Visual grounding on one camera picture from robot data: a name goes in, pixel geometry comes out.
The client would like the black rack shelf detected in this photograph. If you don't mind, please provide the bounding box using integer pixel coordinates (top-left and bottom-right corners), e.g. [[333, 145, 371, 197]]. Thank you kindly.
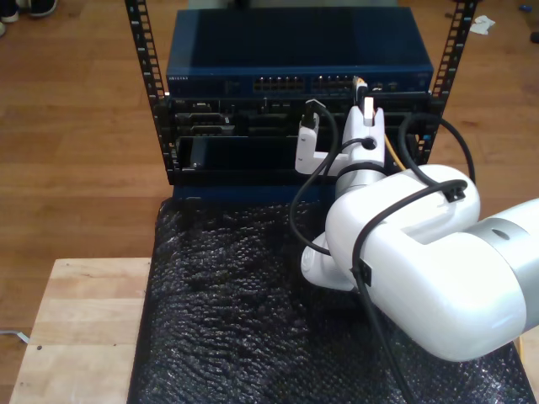
[[173, 135, 424, 187]]

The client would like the black rack server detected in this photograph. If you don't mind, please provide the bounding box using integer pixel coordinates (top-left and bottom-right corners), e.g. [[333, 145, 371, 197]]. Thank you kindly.
[[167, 94, 431, 138]]

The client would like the blue base plate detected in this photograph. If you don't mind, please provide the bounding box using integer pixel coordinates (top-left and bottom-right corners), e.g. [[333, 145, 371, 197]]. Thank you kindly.
[[171, 183, 338, 205]]

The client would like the person's dark shoe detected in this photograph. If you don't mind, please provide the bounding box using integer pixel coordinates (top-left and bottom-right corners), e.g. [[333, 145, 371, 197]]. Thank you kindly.
[[27, 0, 60, 19]]

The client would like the black bubble mat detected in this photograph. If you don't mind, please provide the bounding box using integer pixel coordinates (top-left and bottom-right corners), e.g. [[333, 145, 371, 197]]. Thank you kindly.
[[125, 197, 531, 404]]

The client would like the blue network switch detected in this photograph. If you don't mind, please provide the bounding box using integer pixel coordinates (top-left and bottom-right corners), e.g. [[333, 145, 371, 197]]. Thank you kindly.
[[166, 7, 435, 96]]

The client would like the black perforated rack post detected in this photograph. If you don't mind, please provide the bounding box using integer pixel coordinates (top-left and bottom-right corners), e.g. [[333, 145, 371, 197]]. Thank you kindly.
[[414, 0, 480, 169], [124, 0, 179, 187]]

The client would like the long black arm cable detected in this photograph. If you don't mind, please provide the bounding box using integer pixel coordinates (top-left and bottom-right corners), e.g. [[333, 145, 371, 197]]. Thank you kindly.
[[289, 98, 477, 404]]

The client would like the white crumpled paper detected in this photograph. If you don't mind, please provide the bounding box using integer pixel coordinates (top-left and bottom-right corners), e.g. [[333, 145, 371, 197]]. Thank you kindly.
[[468, 15, 497, 37]]

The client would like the grey flat strip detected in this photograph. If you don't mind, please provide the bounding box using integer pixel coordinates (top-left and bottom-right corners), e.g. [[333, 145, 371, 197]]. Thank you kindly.
[[0, 329, 32, 344]]

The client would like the yellow network cable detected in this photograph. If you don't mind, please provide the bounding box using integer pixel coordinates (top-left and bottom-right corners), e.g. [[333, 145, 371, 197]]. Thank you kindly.
[[351, 74, 526, 365]]

